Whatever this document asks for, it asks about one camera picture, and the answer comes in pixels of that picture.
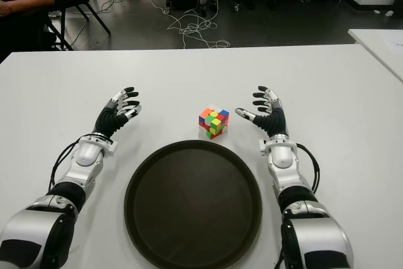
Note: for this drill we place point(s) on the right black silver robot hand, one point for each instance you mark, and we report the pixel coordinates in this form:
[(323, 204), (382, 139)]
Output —
[(275, 121)]

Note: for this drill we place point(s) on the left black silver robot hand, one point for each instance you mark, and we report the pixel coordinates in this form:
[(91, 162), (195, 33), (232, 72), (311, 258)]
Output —
[(110, 117)]

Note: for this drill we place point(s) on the multicoloured Rubik's cube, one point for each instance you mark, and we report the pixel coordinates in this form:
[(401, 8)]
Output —
[(214, 122)]

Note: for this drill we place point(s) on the right silver black robot arm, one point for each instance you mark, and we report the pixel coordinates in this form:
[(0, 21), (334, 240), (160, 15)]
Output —
[(315, 237)]

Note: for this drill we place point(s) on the left silver black robot arm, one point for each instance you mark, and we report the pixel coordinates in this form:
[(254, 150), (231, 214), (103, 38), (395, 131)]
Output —
[(37, 225)]

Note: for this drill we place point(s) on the dark brown round plate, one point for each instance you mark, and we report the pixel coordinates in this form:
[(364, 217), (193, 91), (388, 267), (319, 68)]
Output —
[(192, 199)]

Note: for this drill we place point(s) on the white side table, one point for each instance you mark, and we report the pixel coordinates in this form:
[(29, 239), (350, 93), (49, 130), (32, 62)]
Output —
[(378, 45)]

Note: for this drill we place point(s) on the seated person in black shirt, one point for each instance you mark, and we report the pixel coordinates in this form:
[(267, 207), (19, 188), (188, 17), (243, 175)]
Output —
[(19, 1)]

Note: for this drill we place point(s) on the small white floor object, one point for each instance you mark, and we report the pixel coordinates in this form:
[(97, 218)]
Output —
[(389, 13)]

